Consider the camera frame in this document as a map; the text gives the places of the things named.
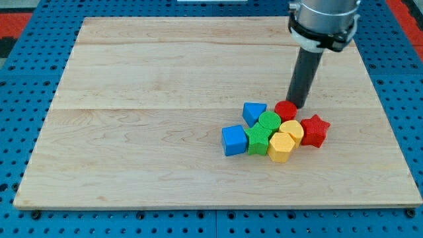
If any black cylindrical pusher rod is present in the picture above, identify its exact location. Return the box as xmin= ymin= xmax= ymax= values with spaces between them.
xmin=286 ymin=48 xmax=323 ymax=109

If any blue cube block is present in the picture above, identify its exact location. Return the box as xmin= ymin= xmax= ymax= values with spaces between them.
xmin=221 ymin=125 xmax=247 ymax=156

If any red cylinder block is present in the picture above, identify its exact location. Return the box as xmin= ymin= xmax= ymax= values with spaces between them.
xmin=274 ymin=100 xmax=297 ymax=122

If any green cylinder block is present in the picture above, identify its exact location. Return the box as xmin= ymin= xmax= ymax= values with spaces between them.
xmin=258 ymin=111 xmax=282 ymax=132

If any green star block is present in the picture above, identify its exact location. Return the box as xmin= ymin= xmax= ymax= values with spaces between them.
xmin=245 ymin=122 xmax=272 ymax=155

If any yellow heart block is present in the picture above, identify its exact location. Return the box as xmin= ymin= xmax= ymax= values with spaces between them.
xmin=278 ymin=120 xmax=304 ymax=148

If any yellow hexagon block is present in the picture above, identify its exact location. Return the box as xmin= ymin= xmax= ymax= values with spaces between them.
xmin=267 ymin=132 xmax=295 ymax=163

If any blue triangle block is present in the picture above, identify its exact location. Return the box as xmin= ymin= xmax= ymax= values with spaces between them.
xmin=242 ymin=102 xmax=267 ymax=127

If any red star block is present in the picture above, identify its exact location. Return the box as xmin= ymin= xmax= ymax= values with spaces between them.
xmin=300 ymin=114 xmax=331 ymax=148

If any light wooden board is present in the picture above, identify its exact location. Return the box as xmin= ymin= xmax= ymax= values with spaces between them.
xmin=13 ymin=17 xmax=422 ymax=210

